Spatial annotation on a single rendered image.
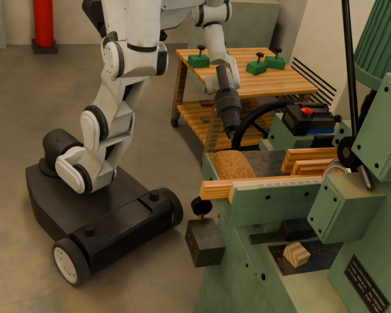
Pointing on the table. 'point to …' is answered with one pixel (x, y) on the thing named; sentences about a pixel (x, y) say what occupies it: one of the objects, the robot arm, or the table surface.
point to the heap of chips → (231, 165)
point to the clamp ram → (322, 141)
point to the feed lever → (352, 161)
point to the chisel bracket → (345, 129)
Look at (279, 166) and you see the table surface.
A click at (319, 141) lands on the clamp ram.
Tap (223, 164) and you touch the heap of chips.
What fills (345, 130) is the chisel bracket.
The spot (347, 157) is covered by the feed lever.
